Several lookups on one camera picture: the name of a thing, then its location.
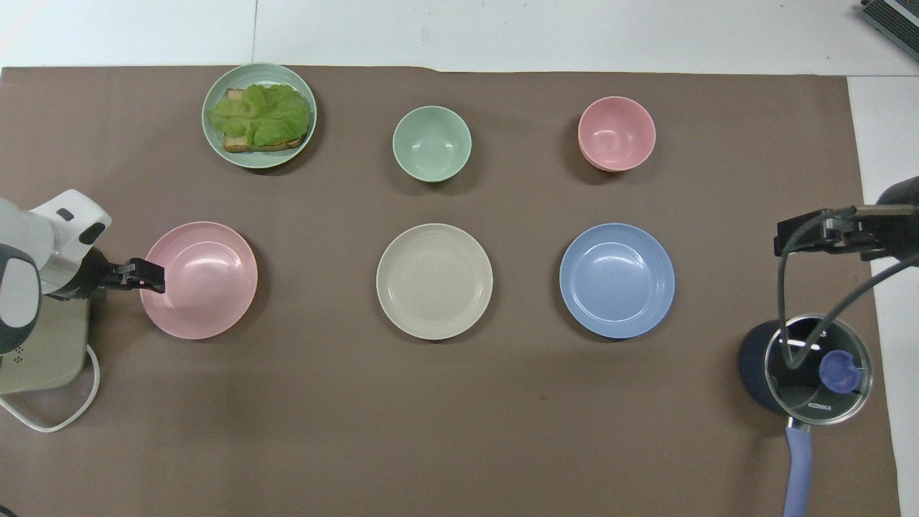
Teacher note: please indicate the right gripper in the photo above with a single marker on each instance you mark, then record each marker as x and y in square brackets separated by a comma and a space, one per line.
[897, 233]

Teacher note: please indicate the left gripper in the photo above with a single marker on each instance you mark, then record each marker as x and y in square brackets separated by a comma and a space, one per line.
[86, 276]

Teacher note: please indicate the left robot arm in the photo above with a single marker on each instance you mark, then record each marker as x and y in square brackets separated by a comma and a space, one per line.
[21, 237]

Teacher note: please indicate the beige appliance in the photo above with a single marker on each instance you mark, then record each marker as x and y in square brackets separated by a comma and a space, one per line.
[50, 345]

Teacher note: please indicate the pink plate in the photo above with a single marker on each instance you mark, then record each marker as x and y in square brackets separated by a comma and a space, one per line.
[204, 283]

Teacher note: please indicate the glass pot lid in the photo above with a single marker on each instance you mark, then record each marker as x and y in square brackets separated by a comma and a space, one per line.
[840, 373]

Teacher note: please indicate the green plate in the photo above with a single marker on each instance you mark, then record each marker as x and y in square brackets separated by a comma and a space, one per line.
[215, 140]

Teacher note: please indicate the dark blue pot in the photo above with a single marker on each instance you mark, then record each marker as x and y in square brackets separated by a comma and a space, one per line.
[752, 373]

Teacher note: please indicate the toast slice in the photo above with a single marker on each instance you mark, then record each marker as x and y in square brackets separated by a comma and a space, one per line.
[240, 143]

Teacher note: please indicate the grey ribbed device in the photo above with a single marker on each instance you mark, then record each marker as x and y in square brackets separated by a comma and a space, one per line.
[894, 14]

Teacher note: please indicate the green lettuce leaf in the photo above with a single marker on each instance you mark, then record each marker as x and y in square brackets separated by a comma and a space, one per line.
[266, 111]

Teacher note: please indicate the blue plate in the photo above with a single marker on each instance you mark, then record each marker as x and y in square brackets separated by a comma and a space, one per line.
[617, 280]

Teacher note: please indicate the pink bowl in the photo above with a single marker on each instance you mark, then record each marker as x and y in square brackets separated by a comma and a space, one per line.
[617, 133]

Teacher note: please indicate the beige plate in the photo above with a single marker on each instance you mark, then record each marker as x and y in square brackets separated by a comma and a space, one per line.
[434, 281]

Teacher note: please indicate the green bowl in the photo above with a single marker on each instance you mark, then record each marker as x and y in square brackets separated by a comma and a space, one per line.
[432, 142]

